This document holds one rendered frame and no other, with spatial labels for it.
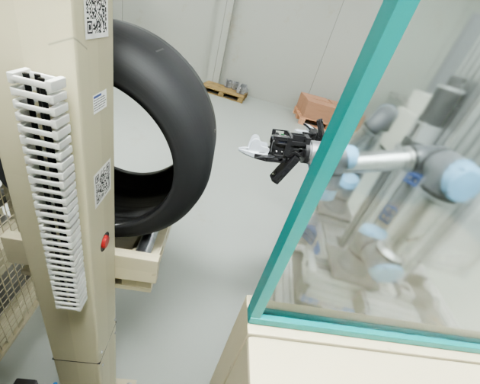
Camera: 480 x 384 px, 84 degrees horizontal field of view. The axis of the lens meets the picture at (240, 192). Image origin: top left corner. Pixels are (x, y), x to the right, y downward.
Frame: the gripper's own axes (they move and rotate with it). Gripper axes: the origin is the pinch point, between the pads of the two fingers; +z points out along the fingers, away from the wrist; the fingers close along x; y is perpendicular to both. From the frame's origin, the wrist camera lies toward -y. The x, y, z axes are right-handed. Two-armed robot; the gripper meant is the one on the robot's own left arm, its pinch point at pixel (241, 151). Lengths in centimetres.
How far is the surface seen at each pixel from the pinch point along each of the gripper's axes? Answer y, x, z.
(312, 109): -95, -494, -173
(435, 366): 2, 61, -21
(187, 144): 7.7, 17.7, 14.4
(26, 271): -35, 23, 59
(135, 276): -31.7, 24.2, 27.5
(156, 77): 21.4, 16.4, 21.2
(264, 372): 4, 64, 0
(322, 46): 20, -611, -197
